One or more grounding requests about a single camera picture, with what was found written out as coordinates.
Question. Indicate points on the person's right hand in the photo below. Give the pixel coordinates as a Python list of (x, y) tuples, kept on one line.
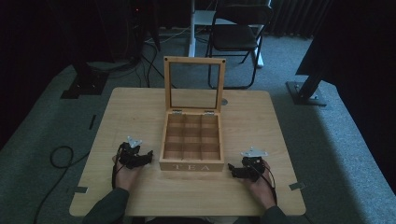
[(261, 189)]

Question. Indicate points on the black tape strip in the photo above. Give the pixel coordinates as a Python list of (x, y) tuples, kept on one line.
[(92, 122)]

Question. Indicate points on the dark curtain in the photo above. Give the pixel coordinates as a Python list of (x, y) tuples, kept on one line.
[(297, 17)]

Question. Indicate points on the black stand with flat base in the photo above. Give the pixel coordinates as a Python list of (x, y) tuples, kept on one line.
[(85, 82)]

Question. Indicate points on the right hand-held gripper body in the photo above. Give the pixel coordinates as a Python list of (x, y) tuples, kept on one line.
[(254, 165)]

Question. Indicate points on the small round metal disc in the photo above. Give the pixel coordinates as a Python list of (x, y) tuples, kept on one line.
[(224, 101)]

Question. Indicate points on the wooden tea box with lid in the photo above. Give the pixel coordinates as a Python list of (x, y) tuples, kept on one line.
[(192, 166)]

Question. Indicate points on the person's left hand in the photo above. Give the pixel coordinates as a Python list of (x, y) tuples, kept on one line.
[(125, 178)]

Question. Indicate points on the black slanted stand with base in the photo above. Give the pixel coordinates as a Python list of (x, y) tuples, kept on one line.
[(306, 90)]

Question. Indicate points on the black folding chair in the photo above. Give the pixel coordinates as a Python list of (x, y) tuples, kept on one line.
[(232, 36)]

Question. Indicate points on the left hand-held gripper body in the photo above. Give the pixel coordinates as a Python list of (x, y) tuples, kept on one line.
[(130, 153)]

